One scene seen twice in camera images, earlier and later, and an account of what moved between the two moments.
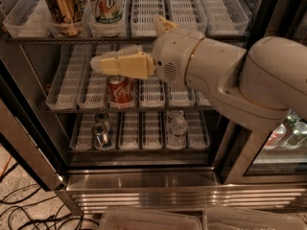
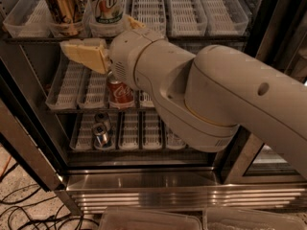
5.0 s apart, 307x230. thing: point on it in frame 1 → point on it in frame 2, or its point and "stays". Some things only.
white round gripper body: (173, 56) → (124, 56)
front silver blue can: (101, 135) stays
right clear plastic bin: (232, 218) stays
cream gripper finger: (167, 25) → (135, 24)
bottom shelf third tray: (129, 131) stays
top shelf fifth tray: (185, 9) stays
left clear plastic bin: (134, 218) stays
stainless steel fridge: (142, 142) stays
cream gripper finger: (129, 61) → (91, 52)
